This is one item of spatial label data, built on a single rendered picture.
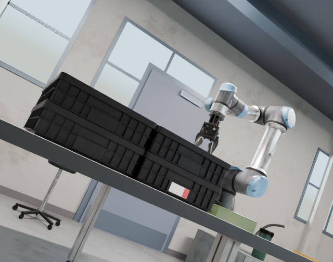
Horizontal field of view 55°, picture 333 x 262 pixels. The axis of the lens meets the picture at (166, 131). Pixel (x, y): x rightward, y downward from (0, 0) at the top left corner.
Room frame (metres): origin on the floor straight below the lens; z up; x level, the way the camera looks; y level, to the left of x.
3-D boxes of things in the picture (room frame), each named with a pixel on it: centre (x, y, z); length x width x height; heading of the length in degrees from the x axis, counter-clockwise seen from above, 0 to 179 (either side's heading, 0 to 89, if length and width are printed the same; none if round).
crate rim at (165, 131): (1.43, -0.08, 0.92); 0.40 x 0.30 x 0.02; 115
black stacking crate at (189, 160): (1.43, -0.08, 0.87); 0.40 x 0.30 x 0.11; 115
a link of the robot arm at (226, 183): (1.74, -0.43, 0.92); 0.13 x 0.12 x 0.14; 39
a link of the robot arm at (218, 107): (1.39, -0.18, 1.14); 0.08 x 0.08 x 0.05
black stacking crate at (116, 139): (1.26, 0.28, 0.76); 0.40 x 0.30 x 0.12; 115
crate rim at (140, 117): (1.26, 0.28, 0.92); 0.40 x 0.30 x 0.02; 115
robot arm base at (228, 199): (1.75, -0.43, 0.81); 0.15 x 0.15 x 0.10
